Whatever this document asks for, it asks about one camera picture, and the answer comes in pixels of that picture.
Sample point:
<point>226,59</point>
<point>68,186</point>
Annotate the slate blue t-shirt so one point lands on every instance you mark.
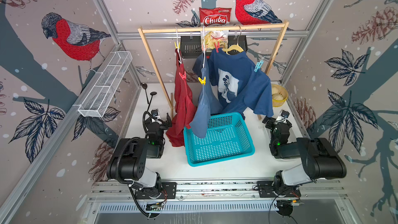
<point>208,104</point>

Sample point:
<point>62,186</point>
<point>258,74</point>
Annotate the black spoon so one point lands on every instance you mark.
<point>153,93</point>

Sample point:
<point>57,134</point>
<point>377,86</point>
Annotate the red clothespin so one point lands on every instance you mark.
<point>217,46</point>

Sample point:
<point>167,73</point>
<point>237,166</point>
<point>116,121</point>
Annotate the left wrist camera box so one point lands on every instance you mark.
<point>155,114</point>

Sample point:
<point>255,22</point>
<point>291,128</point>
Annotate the wooden clothes rack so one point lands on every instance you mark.
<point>239,87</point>

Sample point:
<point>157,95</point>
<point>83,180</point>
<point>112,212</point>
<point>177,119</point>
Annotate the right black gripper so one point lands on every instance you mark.
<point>270,122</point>

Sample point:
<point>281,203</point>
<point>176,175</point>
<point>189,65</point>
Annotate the white wire shelf basket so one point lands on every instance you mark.
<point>101,94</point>

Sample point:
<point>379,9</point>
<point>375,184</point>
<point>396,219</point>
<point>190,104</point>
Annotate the red Chuba snack bag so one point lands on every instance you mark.
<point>215,17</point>

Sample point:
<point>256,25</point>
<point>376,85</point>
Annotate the pink clothespin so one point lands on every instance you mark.
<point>183,75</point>

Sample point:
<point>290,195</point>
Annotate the yellow chips bag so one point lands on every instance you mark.
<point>212,37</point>

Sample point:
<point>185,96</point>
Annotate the light blue clothespin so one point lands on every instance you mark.
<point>258,65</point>

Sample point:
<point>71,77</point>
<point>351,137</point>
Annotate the yellow plastic hanger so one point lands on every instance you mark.
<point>233,48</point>

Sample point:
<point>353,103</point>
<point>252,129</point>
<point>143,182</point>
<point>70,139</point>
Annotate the black wall basket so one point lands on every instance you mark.
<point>191,46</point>

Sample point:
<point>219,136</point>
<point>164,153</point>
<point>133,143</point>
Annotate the black ladle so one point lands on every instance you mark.
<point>145,86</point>

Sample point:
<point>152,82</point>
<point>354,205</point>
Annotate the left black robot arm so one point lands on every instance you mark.
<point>128,162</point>

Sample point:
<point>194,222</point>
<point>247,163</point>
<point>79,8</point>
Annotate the white wire hanger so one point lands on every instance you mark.
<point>204,48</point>
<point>178,50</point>

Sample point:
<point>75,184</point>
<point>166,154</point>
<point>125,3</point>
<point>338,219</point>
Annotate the navy printed t-shirt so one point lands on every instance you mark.
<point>231,85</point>

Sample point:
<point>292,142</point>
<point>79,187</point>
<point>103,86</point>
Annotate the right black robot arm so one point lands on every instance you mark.
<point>318,158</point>

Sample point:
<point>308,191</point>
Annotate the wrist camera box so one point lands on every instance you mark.
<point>283,115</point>
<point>155,114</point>

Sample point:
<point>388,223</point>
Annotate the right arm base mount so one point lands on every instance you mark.
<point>266,189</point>

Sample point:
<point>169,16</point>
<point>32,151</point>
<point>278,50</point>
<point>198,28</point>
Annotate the dark red t-shirt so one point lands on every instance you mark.
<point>184,108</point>

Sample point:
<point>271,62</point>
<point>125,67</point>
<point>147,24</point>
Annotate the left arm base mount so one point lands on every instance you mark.
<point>166,190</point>

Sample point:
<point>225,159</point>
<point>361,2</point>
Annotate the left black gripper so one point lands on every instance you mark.
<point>165,125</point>

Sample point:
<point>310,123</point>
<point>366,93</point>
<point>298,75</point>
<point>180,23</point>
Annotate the teal plastic basket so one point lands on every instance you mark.
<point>227,138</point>

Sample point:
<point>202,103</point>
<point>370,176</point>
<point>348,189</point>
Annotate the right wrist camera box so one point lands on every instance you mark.
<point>283,115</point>

